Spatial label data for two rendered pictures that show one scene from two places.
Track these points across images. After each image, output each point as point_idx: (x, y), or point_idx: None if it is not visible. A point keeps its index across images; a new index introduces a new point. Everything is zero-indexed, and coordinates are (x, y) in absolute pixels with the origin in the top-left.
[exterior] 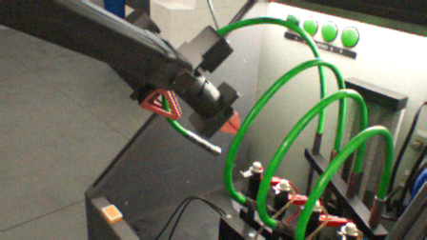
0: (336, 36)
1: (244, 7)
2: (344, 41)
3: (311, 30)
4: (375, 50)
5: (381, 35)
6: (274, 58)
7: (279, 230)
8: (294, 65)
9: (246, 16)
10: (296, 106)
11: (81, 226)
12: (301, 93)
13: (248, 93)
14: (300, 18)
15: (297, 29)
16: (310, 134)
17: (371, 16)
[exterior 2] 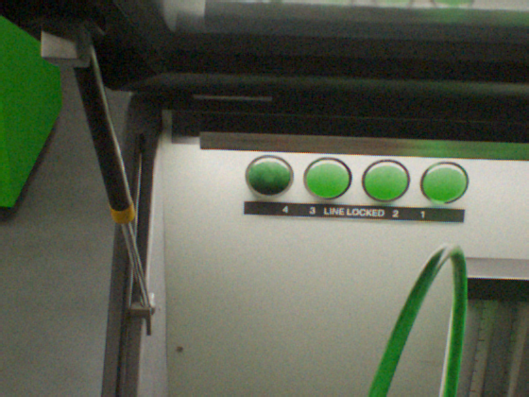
0: (408, 187)
1: (134, 183)
2: (435, 195)
3: (336, 189)
4: (507, 196)
5: (520, 167)
6: (217, 266)
7: None
8: (288, 267)
9: (154, 207)
10: (313, 348)
11: None
12: (323, 319)
13: (163, 370)
14: (291, 164)
15: (456, 249)
16: (363, 392)
17: (514, 146)
